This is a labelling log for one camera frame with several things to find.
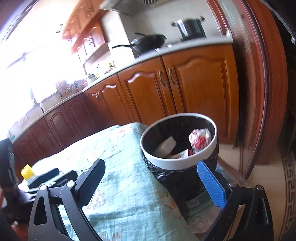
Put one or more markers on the floral light green tablecloth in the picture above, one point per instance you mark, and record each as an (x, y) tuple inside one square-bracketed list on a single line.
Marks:
[(129, 203)]

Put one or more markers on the white red crumpled wrapper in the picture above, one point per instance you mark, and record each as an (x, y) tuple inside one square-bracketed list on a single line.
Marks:
[(199, 139)]

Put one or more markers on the patterned floor mat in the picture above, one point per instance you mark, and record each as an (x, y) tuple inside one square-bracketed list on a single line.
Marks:
[(288, 226)]

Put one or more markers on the wooden kitchen cabinets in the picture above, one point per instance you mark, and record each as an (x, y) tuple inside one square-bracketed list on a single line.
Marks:
[(195, 80)]

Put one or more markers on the white rimmed trash bin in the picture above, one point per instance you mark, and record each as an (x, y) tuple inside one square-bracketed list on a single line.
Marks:
[(178, 126)]

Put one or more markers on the wall cabinets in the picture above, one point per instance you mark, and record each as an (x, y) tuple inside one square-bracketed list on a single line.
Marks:
[(85, 32)]

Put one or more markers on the grey speckled countertop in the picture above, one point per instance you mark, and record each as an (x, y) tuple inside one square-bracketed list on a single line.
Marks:
[(170, 48)]

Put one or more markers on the black wok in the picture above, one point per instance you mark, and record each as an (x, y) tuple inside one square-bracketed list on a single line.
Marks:
[(145, 43)]

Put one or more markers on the range hood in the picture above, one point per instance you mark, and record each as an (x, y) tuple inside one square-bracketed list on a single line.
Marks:
[(128, 7)]

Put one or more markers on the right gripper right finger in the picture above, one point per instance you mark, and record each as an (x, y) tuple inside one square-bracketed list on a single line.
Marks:
[(215, 184)]

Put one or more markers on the red white carton box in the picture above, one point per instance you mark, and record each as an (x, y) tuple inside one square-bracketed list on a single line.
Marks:
[(184, 154)]

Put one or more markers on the round wooden table top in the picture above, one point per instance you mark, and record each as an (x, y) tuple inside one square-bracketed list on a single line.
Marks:
[(262, 76)]

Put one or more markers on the black cooking pot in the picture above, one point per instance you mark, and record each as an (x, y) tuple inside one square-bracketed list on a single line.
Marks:
[(190, 28)]

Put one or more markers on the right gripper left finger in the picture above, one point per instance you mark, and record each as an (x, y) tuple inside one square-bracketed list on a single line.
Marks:
[(87, 182)]

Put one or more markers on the yellow foam fruit net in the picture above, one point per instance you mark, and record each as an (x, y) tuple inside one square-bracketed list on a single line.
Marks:
[(27, 172)]

